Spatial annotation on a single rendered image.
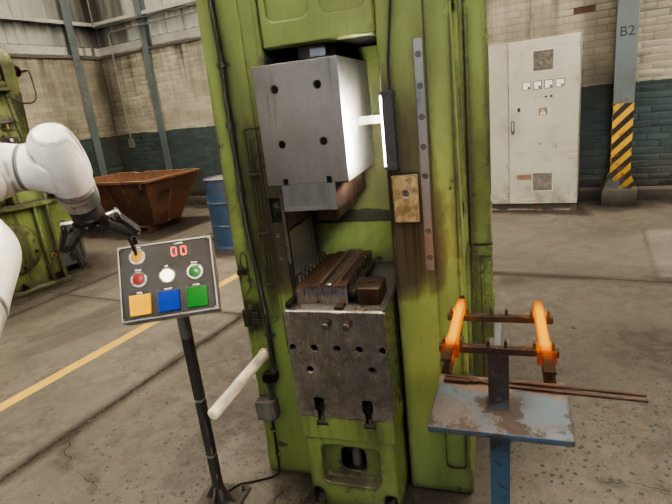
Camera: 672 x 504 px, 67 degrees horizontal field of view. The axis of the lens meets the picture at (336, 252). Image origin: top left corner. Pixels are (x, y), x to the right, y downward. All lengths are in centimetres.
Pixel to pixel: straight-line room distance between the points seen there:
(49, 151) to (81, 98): 996
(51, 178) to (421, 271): 124
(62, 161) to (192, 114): 887
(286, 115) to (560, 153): 545
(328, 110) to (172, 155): 891
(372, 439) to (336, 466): 26
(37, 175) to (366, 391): 128
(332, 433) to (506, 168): 541
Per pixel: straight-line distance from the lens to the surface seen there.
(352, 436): 207
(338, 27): 185
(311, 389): 200
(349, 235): 227
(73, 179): 123
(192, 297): 189
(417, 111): 179
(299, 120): 174
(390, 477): 215
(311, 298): 188
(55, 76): 1093
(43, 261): 646
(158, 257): 196
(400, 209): 182
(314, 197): 176
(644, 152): 757
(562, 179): 696
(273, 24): 193
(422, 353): 203
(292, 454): 250
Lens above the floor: 162
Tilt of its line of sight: 16 degrees down
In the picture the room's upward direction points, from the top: 6 degrees counter-clockwise
